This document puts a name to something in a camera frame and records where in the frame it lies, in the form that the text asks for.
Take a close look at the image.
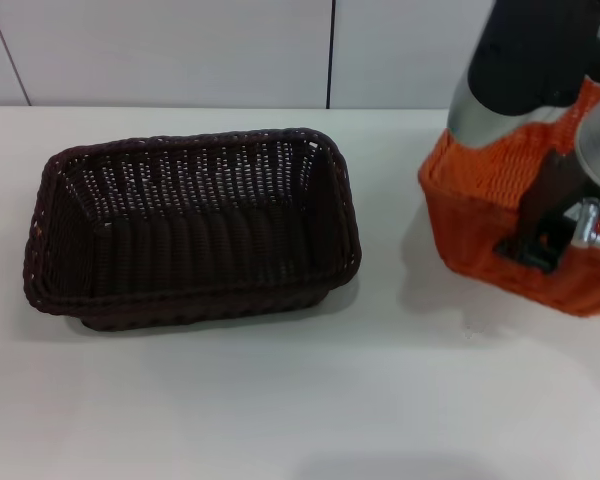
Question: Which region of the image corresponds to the silver metal wrist bracket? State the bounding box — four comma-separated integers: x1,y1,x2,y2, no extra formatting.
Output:
562,196,600,250

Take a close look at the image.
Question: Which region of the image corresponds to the dark brown woven basket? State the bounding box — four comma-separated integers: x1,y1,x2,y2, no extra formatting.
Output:
23,127,364,332

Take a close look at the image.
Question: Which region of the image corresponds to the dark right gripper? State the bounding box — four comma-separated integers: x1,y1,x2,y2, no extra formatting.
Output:
496,149,581,277

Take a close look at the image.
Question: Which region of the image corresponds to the black vertical wall strip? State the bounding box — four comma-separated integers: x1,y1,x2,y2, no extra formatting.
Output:
324,0,338,110

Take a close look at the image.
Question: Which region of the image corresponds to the orange woven basket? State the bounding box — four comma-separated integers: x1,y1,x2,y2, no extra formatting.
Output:
417,79,600,319

